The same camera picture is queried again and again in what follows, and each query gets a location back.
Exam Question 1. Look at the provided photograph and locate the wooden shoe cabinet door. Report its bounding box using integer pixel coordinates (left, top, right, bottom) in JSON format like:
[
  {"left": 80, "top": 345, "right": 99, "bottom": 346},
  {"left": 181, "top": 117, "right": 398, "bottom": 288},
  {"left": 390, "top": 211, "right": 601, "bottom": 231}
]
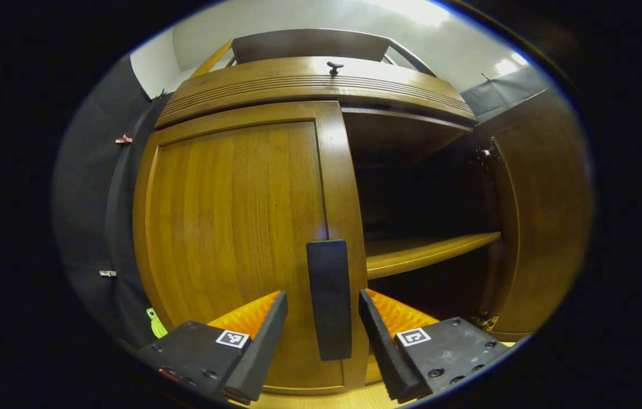
[
  {"left": 132, "top": 101, "right": 370, "bottom": 397},
  {"left": 471, "top": 88, "right": 594, "bottom": 341}
]

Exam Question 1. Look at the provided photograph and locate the wooden cabinet shelf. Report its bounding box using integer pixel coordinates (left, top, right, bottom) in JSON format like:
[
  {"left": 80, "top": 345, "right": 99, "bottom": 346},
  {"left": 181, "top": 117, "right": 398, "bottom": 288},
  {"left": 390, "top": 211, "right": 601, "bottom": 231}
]
[{"left": 365, "top": 231, "right": 502, "bottom": 280}]

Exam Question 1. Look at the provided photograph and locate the black backdrop cloth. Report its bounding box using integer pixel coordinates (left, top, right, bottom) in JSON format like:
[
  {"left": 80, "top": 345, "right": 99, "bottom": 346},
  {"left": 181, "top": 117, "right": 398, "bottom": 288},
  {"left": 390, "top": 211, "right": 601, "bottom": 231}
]
[{"left": 104, "top": 91, "right": 174, "bottom": 348}]

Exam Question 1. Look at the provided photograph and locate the metal door hinge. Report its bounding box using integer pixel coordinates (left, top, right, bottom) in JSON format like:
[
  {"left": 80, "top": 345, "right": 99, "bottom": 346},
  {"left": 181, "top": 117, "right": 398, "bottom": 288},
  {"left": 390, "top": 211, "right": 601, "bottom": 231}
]
[
  {"left": 475, "top": 138, "right": 505, "bottom": 169},
  {"left": 470, "top": 312, "right": 501, "bottom": 332}
]

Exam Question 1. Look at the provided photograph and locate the green frog toy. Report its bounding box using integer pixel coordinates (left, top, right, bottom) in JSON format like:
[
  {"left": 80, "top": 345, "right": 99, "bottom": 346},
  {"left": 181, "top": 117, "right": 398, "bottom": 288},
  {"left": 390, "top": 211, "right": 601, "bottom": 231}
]
[{"left": 146, "top": 308, "right": 169, "bottom": 339}]

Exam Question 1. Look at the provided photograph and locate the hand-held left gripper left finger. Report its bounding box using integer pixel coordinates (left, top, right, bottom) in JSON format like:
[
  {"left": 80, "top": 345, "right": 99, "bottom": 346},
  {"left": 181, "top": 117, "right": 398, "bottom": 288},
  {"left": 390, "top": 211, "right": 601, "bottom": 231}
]
[{"left": 133, "top": 290, "right": 289, "bottom": 406}]

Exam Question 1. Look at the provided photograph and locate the dark grey hanging cloth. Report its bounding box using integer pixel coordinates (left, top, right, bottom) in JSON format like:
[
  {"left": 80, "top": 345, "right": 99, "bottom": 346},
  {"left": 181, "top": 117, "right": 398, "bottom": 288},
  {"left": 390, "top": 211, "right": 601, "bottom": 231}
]
[
  {"left": 460, "top": 65, "right": 551, "bottom": 124},
  {"left": 51, "top": 54, "right": 154, "bottom": 341}
]

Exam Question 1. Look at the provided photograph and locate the black door handle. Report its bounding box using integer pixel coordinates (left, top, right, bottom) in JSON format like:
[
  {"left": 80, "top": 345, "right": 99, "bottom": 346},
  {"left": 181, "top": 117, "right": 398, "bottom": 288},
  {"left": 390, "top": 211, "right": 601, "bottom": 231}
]
[{"left": 306, "top": 239, "right": 353, "bottom": 362}]

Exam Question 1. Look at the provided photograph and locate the ceiling light panel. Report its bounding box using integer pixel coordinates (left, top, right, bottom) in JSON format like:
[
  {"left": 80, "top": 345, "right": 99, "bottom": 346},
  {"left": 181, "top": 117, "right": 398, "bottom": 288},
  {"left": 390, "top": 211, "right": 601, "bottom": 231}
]
[{"left": 494, "top": 52, "right": 529, "bottom": 75}]

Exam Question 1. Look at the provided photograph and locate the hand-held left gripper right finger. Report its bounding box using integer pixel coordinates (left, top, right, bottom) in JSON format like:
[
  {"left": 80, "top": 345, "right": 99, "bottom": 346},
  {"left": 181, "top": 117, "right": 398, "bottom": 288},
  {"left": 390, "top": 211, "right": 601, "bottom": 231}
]
[{"left": 358, "top": 288, "right": 511, "bottom": 404}]

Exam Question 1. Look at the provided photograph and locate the wooden double-door shoe cabinet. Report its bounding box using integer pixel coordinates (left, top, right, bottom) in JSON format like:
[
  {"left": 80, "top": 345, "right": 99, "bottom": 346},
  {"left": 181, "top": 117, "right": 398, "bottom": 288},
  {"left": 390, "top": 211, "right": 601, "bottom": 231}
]
[{"left": 153, "top": 28, "right": 504, "bottom": 393}]

